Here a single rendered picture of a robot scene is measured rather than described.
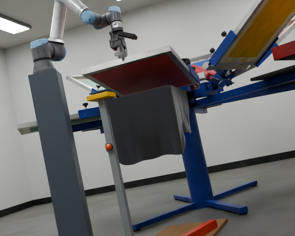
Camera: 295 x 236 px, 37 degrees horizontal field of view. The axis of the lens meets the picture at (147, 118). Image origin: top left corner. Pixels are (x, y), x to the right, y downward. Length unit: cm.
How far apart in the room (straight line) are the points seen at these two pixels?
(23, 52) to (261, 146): 463
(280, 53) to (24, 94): 612
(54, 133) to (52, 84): 30
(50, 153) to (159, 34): 511
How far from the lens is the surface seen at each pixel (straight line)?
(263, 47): 376
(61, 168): 277
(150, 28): 768
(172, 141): 266
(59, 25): 303
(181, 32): 753
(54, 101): 279
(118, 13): 279
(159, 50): 261
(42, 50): 290
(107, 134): 247
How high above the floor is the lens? 60
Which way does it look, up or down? 4 degrees up
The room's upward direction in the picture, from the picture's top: 12 degrees counter-clockwise
